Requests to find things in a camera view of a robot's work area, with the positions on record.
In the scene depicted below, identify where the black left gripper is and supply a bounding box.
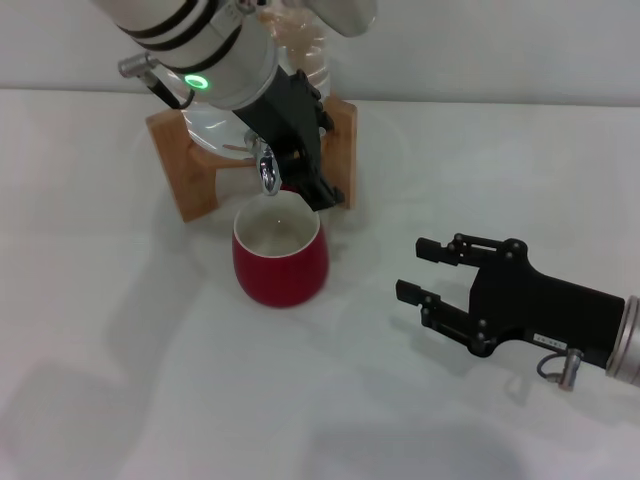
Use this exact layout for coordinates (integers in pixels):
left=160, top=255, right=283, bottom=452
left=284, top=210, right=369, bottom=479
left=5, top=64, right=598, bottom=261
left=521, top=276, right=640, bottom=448
left=232, top=67, right=347, bottom=214

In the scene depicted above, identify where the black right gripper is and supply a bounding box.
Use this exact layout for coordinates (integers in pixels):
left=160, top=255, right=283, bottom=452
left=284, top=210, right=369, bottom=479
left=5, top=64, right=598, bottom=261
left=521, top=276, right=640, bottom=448
left=394, top=232, right=626, bottom=371

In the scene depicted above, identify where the chrome faucet with lever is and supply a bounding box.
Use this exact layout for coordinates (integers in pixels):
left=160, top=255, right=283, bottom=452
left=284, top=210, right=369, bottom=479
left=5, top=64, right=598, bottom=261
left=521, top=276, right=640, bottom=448
left=243, top=130, right=282, bottom=197

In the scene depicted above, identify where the red ceramic cup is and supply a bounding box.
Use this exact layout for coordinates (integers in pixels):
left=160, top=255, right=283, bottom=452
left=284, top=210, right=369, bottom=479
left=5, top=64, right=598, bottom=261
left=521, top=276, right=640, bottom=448
left=231, top=182, right=331, bottom=308

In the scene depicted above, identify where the clear glass water jar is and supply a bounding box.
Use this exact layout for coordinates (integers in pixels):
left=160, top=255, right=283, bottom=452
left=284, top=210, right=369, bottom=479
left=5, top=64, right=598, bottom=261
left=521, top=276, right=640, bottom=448
left=167, top=7, right=333, bottom=157

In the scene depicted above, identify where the wooden jar stand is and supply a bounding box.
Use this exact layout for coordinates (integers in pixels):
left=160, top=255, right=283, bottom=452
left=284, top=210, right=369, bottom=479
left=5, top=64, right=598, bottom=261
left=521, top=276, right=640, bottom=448
left=145, top=96, right=360, bottom=223

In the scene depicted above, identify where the right gripper cable with plug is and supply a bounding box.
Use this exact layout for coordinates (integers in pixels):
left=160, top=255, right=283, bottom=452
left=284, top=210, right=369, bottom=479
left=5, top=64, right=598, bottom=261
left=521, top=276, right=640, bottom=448
left=534, top=348, right=586, bottom=391

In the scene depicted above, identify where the gripper cable with plug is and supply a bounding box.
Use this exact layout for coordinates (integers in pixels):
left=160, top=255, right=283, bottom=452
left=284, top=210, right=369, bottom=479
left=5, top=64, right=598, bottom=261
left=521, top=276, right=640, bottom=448
left=117, top=52, right=196, bottom=109
left=534, top=348, right=586, bottom=391

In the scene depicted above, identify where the left gripper cable with plug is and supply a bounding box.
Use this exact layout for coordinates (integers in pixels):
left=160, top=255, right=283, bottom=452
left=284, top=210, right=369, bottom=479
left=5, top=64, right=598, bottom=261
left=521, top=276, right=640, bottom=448
left=117, top=52, right=196, bottom=109

